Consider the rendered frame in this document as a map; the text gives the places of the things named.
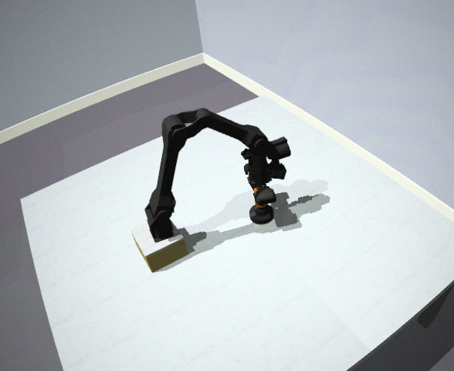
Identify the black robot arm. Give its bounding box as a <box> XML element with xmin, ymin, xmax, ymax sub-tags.
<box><xmin>145</xmin><ymin>107</ymin><xmax>291</xmax><ymax>243</ymax></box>

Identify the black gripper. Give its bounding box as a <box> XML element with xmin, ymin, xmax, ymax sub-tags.
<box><xmin>244</xmin><ymin>163</ymin><xmax>276</xmax><ymax>206</ymax></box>

